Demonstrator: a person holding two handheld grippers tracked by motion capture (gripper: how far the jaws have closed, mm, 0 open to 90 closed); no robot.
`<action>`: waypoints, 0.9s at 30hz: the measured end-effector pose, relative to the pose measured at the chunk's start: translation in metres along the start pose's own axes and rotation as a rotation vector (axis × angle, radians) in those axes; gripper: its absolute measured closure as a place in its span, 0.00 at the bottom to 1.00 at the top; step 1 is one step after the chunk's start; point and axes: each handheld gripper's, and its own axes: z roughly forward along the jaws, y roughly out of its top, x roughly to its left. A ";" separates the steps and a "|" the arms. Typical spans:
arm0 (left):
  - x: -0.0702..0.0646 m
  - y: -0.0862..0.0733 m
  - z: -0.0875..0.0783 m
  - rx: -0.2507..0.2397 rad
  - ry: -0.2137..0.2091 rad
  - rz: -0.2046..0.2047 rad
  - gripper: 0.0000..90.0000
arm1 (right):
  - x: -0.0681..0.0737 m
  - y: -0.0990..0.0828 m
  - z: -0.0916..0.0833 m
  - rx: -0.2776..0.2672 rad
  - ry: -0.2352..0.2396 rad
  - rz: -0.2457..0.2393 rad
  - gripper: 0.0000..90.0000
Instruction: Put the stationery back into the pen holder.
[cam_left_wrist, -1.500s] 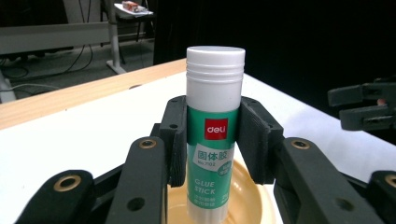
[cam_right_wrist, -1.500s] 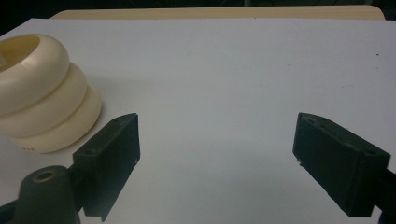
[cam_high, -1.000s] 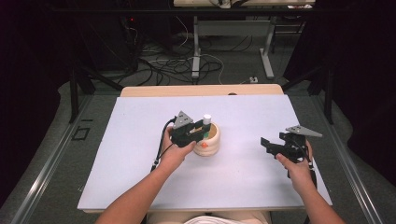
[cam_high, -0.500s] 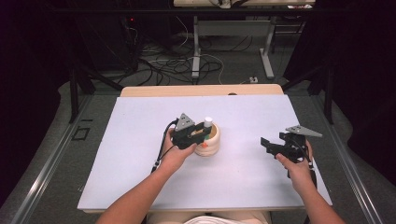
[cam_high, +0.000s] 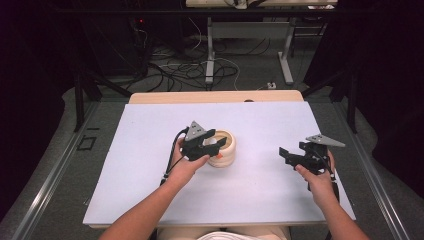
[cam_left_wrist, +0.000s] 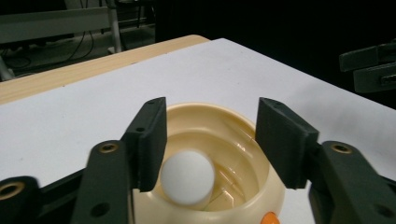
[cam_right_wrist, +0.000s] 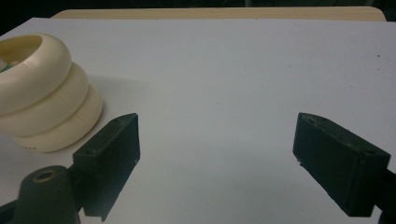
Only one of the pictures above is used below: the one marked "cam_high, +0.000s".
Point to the person's right hand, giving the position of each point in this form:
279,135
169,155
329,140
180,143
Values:
318,186

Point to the white table mat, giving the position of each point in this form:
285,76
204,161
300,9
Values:
260,126

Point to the wooden table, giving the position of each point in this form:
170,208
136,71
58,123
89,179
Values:
200,96

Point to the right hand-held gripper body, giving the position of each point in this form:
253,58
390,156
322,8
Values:
316,153

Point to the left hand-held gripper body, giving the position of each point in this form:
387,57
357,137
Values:
193,146

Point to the black metal stand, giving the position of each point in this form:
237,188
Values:
350,100
80,100

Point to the white power strip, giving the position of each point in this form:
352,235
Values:
271,85

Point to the white desk frame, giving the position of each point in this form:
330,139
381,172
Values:
209,50

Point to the aluminium floor rail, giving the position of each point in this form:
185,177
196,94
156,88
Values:
376,186
50,183

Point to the person's left hand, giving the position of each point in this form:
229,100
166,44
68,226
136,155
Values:
183,171

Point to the cream ringed container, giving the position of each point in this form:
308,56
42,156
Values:
228,155

